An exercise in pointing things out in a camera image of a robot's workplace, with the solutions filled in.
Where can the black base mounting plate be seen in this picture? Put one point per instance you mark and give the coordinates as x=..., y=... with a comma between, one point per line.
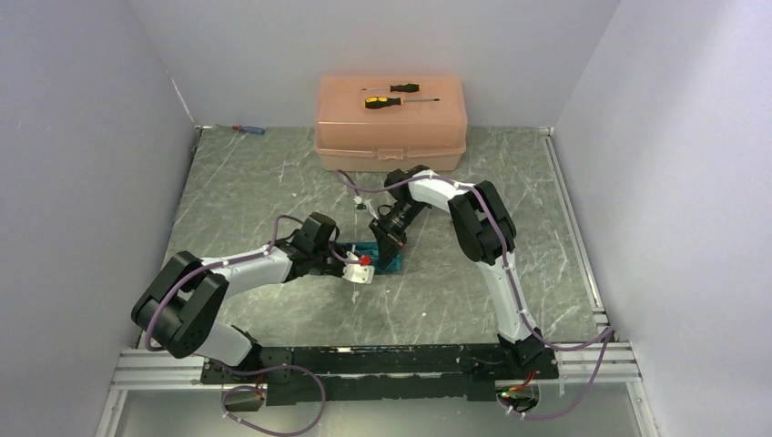
x=473, y=371

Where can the teal cloth napkin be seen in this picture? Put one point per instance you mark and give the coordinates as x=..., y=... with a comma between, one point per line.
x=369, y=250

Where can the small yellow-black screwdriver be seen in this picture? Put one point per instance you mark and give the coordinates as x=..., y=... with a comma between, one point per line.
x=408, y=88

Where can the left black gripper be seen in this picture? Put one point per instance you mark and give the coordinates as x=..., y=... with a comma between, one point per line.
x=338, y=272

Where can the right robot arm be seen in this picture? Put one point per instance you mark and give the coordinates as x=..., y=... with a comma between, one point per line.
x=485, y=233

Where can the aluminium frame rail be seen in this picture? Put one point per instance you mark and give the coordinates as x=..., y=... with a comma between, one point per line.
x=142, y=370

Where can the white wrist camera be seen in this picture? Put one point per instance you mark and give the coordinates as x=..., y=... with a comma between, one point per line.
x=358, y=269
x=363, y=204

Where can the large yellow-black screwdriver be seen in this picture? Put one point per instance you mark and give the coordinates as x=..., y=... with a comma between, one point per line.
x=375, y=103

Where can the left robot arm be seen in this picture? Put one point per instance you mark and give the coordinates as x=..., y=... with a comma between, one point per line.
x=179, y=310

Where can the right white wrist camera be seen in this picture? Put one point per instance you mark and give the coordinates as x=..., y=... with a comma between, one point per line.
x=363, y=204

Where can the red-blue screwdriver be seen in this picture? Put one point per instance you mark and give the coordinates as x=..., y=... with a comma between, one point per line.
x=259, y=131

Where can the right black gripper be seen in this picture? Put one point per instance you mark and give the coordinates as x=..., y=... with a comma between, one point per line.
x=388, y=246

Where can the pink plastic toolbox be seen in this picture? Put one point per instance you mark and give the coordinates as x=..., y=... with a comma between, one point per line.
x=354, y=139

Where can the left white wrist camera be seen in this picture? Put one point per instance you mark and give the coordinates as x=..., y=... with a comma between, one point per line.
x=358, y=269

